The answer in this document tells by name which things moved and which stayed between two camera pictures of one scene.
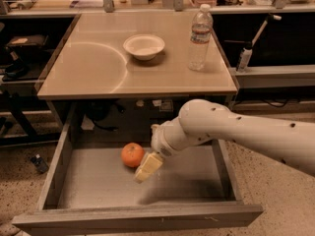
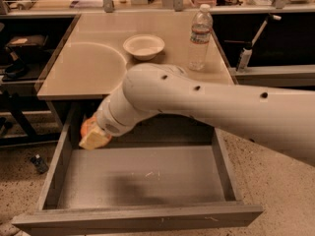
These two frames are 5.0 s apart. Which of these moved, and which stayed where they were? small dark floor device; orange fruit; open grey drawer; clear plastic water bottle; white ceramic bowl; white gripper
Moved: white gripper; orange fruit
Stayed: open grey drawer; clear plastic water bottle; white ceramic bowl; small dark floor device
